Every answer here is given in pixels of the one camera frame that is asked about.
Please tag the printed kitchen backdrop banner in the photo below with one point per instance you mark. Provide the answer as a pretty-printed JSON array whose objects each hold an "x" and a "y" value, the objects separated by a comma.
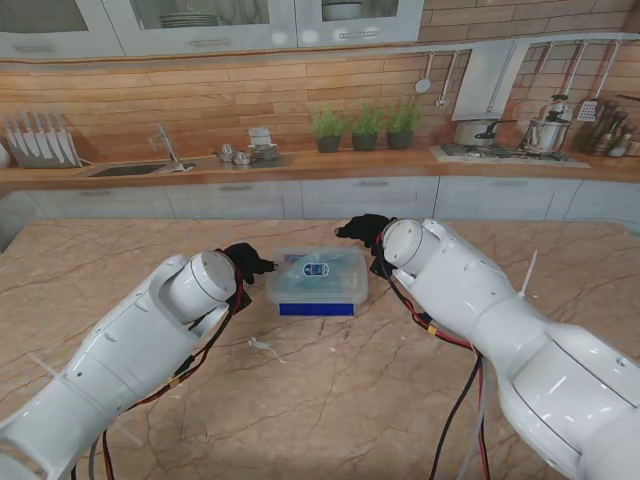
[{"x": 250, "y": 100}]

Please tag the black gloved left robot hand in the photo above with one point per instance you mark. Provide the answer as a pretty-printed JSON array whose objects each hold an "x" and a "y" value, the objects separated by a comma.
[{"x": 245, "y": 262}]

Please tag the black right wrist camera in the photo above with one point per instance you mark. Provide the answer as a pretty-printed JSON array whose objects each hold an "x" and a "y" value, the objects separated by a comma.
[{"x": 377, "y": 267}]

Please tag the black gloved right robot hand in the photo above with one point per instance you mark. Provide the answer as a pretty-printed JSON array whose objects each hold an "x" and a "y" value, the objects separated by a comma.
[{"x": 365, "y": 227}]

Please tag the white zip tie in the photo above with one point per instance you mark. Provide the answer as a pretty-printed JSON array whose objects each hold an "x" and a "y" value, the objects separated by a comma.
[
  {"x": 45, "y": 367},
  {"x": 527, "y": 277}
]

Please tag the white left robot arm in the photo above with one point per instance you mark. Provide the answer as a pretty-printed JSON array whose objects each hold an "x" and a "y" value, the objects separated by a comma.
[{"x": 115, "y": 350}]

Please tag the small clear plastic scrap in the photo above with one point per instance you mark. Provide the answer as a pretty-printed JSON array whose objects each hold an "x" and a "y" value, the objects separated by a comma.
[{"x": 260, "y": 344}]

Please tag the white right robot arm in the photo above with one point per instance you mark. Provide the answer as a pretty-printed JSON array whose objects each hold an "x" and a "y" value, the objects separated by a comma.
[{"x": 500, "y": 330}]

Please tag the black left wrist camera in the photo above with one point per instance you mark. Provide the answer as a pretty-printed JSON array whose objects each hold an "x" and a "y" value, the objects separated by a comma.
[{"x": 242, "y": 302}]

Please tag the clear plastic crate lid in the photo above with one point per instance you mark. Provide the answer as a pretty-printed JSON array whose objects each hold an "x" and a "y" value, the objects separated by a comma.
[{"x": 340, "y": 292}]

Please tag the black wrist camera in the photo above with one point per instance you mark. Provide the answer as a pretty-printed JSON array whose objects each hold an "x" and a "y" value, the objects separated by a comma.
[
  {"x": 242, "y": 302},
  {"x": 377, "y": 267}
]

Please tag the clear bubble film sheet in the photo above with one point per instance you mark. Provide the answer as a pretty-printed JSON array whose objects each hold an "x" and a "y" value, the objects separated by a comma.
[{"x": 330, "y": 277}]

